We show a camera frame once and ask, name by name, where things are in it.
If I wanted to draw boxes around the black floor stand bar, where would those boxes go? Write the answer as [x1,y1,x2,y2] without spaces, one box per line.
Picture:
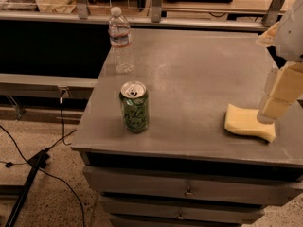
[5,150,49,227]

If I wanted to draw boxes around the yellow sponge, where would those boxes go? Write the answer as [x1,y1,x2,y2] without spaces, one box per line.
[224,104,276,143]

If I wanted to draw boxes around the clear plastic water bottle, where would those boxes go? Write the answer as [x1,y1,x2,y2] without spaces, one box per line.
[108,7,134,74]

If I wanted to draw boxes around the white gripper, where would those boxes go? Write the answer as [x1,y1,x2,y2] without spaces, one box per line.
[256,0,303,124]

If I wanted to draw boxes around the black cable on floor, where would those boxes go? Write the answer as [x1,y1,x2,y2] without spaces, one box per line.
[0,88,86,227]

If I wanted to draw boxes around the grey drawer cabinet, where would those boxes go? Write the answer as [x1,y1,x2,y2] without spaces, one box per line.
[72,29,303,227]

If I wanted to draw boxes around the grey metal shelf rail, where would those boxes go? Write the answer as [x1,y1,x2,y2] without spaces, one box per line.
[0,74,98,99]

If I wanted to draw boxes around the green soda can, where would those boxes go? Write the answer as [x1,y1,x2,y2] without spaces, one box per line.
[119,81,149,133]

